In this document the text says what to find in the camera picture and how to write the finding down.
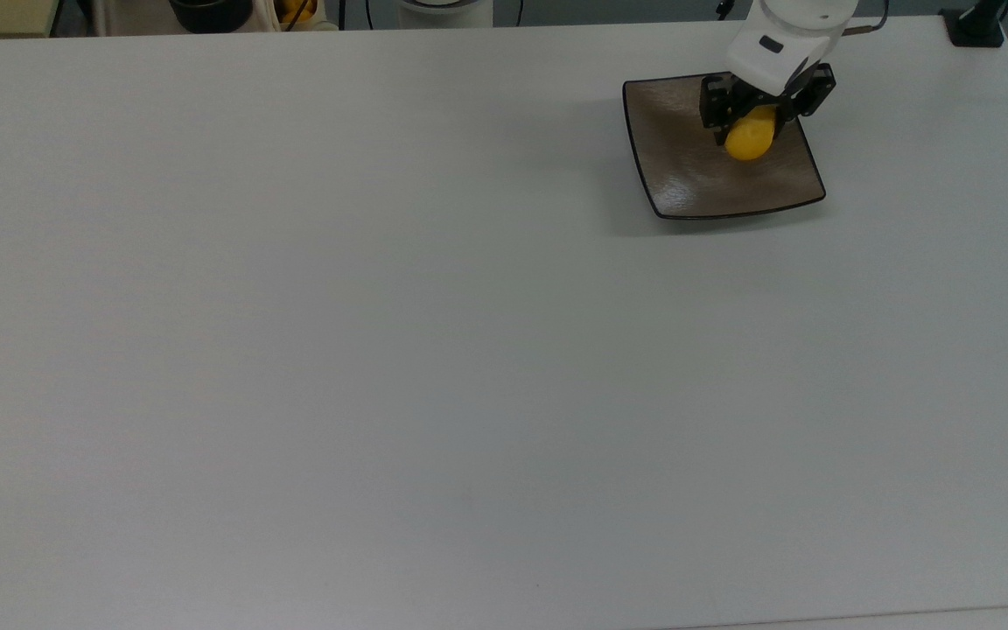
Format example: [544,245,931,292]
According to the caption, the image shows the yellow lemon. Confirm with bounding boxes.
[724,106,779,163]

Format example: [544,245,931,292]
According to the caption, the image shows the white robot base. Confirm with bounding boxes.
[395,0,494,29]

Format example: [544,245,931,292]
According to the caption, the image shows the square brown ceramic plate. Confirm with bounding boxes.
[622,73,827,221]

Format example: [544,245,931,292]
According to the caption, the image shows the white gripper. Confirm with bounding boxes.
[699,16,846,147]

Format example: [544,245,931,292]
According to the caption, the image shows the black round container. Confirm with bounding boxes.
[168,0,254,35]

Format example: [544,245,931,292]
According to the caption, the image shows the black stand base plate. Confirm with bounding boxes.
[940,0,1008,48]

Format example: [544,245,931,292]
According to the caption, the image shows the brown-tipped robot cable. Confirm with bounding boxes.
[842,0,892,38]

